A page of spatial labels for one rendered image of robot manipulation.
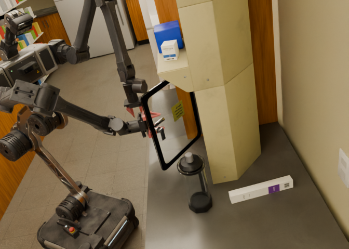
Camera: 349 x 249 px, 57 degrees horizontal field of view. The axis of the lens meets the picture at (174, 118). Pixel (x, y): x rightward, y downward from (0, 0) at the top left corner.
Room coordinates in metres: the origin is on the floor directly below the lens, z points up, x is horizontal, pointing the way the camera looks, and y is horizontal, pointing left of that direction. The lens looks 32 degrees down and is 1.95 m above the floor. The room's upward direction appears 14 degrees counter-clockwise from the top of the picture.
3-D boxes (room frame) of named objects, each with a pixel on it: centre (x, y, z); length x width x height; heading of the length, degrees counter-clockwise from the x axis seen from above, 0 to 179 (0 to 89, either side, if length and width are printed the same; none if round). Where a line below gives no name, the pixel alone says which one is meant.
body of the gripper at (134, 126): (1.24, 0.18, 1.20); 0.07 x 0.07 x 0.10; 84
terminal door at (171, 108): (1.24, 0.00, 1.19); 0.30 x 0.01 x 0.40; 133
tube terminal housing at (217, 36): (1.18, -0.23, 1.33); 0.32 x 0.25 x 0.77; 175
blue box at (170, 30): (1.27, -0.06, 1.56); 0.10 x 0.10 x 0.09; 85
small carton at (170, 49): (1.15, -0.05, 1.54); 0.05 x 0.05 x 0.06; 70
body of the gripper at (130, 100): (1.52, 0.19, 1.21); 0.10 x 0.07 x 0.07; 85
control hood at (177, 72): (1.19, -0.05, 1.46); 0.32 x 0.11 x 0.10; 175
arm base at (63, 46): (1.79, 0.50, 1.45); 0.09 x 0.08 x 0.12; 144
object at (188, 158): (0.94, -0.02, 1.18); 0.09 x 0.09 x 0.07
